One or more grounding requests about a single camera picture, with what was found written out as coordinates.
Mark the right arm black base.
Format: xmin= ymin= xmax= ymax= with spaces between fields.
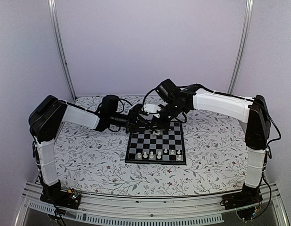
xmin=220 ymin=185 xmax=263 ymax=221

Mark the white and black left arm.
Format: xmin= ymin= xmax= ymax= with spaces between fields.
xmin=28 ymin=95 xmax=150 ymax=204

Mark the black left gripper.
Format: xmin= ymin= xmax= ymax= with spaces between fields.
xmin=109 ymin=110 xmax=150 ymax=134

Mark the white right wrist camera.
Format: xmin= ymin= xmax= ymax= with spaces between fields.
xmin=142 ymin=104 xmax=162 ymax=118

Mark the left aluminium frame post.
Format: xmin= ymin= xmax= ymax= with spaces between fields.
xmin=48 ymin=0 xmax=77 ymax=100

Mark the right aluminium frame post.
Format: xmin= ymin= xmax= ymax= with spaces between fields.
xmin=227 ymin=0 xmax=254 ymax=94

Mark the aluminium frame post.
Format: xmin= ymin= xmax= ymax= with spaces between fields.
xmin=227 ymin=0 xmax=254 ymax=94
xmin=48 ymin=0 xmax=77 ymax=100

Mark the aluminium front rail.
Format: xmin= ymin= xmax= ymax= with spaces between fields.
xmin=15 ymin=182 xmax=291 ymax=226

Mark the floral patterned table mat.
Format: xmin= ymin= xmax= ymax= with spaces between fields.
xmin=36 ymin=95 xmax=263 ymax=197

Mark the white knight chess piece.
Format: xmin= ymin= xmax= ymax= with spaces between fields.
xmin=152 ymin=130 xmax=161 ymax=136

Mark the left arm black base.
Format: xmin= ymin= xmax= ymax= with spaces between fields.
xmin=40 ymin=181 xmax=82 ymax=210

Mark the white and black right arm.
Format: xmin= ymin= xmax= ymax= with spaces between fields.
xmin=142 ymin=79 xmax=282 ymax=205

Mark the black and white chessboard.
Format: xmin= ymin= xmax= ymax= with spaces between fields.
xmin=125 ymin=121 xmax=186 ymax=165

